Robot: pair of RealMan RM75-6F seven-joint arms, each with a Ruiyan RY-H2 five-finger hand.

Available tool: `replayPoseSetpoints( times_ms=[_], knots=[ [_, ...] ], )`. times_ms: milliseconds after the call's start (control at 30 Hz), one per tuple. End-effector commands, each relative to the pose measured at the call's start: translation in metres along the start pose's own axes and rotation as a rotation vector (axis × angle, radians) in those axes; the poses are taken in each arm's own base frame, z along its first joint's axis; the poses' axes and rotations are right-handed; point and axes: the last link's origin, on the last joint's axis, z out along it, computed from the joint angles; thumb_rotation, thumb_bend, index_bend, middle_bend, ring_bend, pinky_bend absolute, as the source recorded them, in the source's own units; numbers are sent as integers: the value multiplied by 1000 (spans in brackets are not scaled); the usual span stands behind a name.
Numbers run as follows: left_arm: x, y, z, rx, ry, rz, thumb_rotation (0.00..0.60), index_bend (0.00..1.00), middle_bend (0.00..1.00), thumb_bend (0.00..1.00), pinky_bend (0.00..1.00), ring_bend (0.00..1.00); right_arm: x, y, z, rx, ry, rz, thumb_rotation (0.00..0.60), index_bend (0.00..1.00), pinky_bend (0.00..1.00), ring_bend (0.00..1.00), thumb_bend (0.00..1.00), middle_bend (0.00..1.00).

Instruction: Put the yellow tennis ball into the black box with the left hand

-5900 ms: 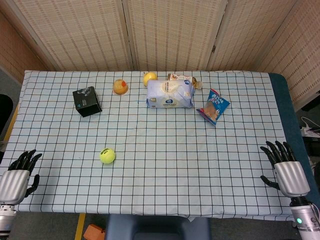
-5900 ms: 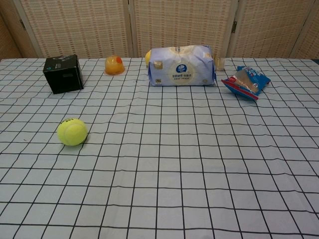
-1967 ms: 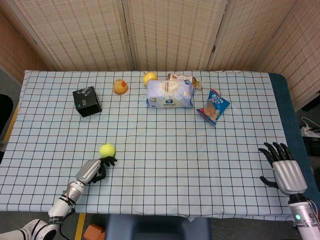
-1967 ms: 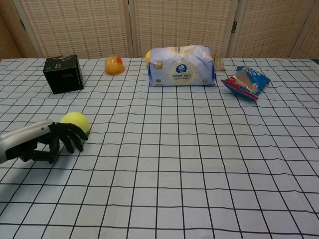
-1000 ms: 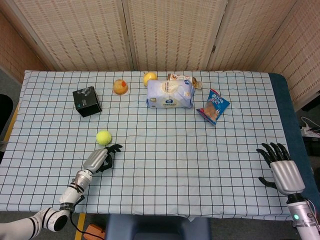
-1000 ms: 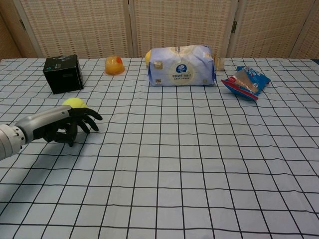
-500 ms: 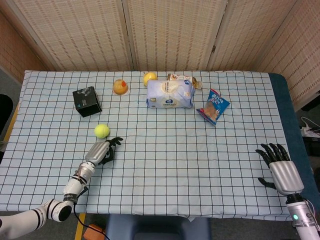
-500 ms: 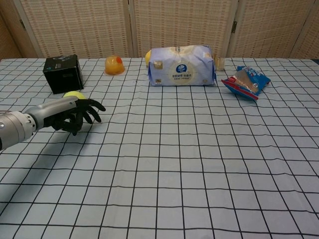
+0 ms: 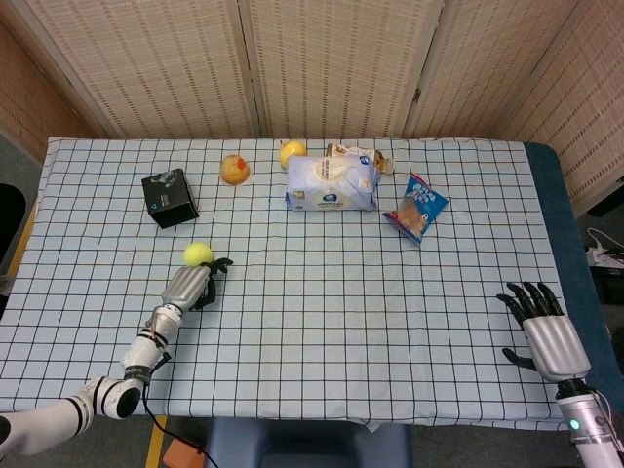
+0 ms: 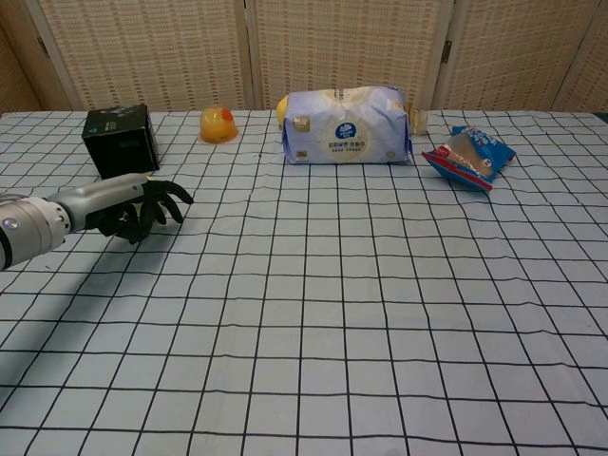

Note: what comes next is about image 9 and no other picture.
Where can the blue checked tablecloth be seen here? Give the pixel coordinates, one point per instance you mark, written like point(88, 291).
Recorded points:
point(341, 302)

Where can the yellow floor tape strip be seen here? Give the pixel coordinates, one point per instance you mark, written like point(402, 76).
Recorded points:
point(156, 446)

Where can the beige woven folding screen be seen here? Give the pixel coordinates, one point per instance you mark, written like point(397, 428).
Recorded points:
point(336, 63)

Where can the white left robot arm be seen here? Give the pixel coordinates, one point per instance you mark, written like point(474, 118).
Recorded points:
point(141, 351)

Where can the blue white bread bag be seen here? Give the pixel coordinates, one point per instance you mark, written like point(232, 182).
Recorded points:
point(331, 183)

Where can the yellow tennis ball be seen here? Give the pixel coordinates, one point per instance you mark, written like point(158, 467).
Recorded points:
point(197, 253)

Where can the orange block on floor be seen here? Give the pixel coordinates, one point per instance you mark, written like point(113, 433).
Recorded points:
point(180, 456)

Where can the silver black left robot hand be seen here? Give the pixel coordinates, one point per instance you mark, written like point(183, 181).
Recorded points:
point(186, 287)

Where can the yellow round fruit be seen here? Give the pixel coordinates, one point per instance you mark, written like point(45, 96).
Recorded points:
point(291, 151)

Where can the blue snack packet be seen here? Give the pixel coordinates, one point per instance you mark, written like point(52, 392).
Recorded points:
point(417, 209)

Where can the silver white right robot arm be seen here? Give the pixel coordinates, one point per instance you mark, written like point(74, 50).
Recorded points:
point(590, 424)

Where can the black cardboard box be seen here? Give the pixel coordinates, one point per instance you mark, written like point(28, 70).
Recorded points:
point(168, 197)

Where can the blue padded chair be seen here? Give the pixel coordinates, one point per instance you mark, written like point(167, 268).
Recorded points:
point(307, 446)

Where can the brown white snack packet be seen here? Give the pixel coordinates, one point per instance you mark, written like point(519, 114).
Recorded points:
point(378, 158)

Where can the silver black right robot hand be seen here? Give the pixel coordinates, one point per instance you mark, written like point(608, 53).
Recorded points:
point(556, 348)

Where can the dark blue padded table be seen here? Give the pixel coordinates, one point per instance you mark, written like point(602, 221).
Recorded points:
point(560, 205)

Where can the black rounded chair back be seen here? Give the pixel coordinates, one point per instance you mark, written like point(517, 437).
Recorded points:
point(11, 219)

